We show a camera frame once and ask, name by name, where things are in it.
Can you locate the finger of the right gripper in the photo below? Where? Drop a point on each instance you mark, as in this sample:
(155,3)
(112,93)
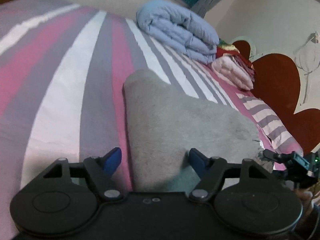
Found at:
(280,158)

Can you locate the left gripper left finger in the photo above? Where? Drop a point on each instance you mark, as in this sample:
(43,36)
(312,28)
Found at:
(96,171)

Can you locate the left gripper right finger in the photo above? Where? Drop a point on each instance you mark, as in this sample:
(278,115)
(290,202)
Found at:
(223,182)

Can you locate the grey sweat pants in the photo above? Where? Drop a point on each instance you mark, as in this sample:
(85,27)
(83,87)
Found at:
(163,124)

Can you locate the striped pillow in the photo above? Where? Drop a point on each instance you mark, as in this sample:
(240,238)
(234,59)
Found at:
(278,138)

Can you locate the dark red headboard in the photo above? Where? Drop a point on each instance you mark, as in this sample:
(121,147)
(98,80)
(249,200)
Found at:
(277,83)

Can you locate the folded pink blanket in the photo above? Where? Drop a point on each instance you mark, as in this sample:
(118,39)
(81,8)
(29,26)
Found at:
(231,72)

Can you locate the striped pink grey bedsheet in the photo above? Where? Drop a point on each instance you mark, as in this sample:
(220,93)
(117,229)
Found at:
(63,67)

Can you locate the red patterned folded blanket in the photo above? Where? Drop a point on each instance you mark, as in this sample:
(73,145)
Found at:
(230,50)

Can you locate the folded light blue duvet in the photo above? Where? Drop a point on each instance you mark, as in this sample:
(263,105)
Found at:
(179,28)

